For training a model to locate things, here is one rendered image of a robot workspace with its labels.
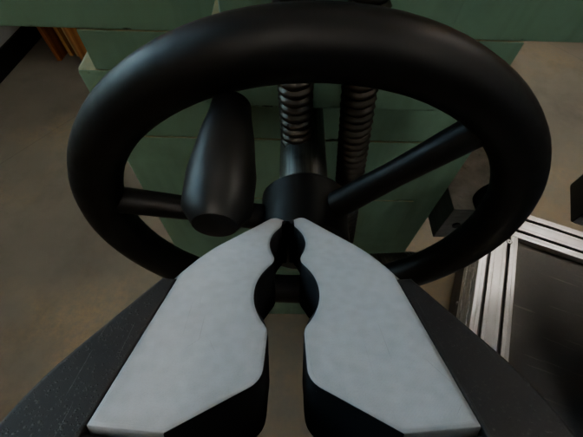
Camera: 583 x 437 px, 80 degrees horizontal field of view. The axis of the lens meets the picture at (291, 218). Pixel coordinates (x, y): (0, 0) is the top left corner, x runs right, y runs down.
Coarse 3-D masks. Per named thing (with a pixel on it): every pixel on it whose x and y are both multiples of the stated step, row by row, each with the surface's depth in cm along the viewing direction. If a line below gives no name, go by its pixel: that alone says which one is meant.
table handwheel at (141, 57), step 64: (320, 0) 12; (128, 64) 14; (192, 64) 13; (256, 64) 13; (320, 64) 12; (384, 64) 12; (448, 64) 13; (128, 128) 15; (320, 128) 28; (448, 128) 17; (512, 128) 15; (128, 192) 22; (320, 192) 22; (384, 192) 20; (512, 192) 19; (128, 256) 26; (192, 256) 31; (448, 256) 27
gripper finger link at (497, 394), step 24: (408, 288) 9; (432, 312) 8; (432, 336) 7; (456, 336) 7; (456, 360) 7; (480, 360) 7; (504, 360) 7; (480, 384) 6; (504, 384) 6; (528, 384) 6; (480, 408) 6; (504, 408) 6; (528, 408) 6; (552, 408) 6; (480, 432) 6; (504, 432) 5; (528, 432) 5; (552, 432) 5
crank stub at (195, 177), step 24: (216, 96) 14; (240, 96) 14; (216, 120) 13; (240, 120) 13; (216, 144) 12; (240, 144) 12; (192, 168) 12; (216, 168) 11; (240, 168) 12; (192, 192) 11; (216, 192) 11; (240, 192) 11; (192, 216) 11; (216, 216) 11; (240, 216) 11
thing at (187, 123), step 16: (80, 64) 35; (96, 80) 35; (192, 112) 38; (256, 112) 38; (272, 112) 38; (336, 112) 38; (384, 112) 38; (400, 112) 38; (416, 112) 38; (432, 112) 38; (160, 128) 41; (176, 128) 41; (192, 128) 41; (256, 128) 40; (272, 128) 40; (336, 128) 40; (384, 128) 40; (400, 128) 40; (416, 128) 40; (432, 128) 40
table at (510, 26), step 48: (0, 0) 29; (48, 0) 29; (96, 0) 29; (144, 0) 29; (192, 0) 29; (480, 0) 28; (528, 0) 28; (576, 0) 28; (336, 96) 25; (384, 96) 25
